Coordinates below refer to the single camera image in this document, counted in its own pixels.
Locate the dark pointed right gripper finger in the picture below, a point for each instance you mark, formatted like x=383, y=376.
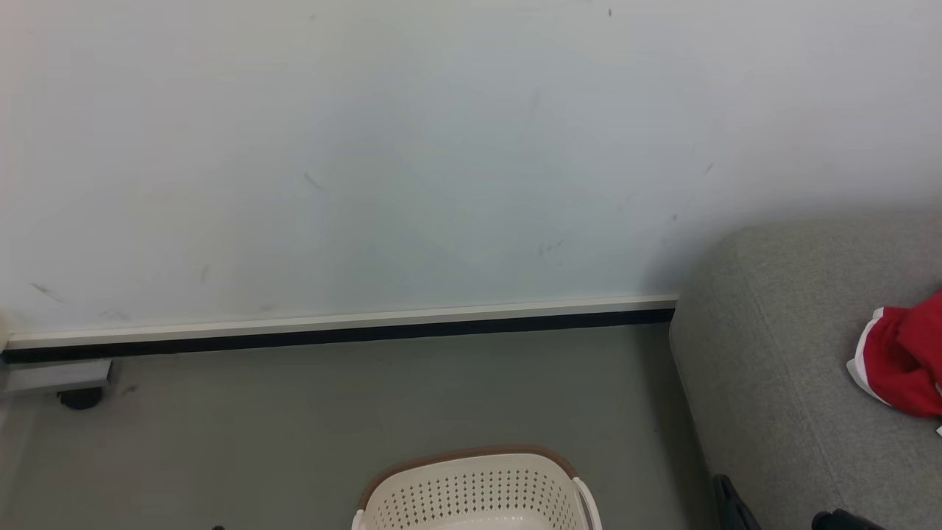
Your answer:
x=732, y=504

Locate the red white-trimmed garment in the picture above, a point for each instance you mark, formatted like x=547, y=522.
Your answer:
x=905, y=361

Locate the cream perforated laundry basket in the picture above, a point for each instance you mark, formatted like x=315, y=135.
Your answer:
x=471, y=489

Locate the grey fabric sofa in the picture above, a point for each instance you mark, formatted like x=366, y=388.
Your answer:
x=795, y=353

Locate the grey base with black caster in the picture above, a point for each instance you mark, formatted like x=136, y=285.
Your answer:
x=59, y=379

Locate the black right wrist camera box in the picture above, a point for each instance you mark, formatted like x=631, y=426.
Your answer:
x=846, y=521

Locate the white black wall baseboard strip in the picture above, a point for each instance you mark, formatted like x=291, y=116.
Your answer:
x=331, y=330

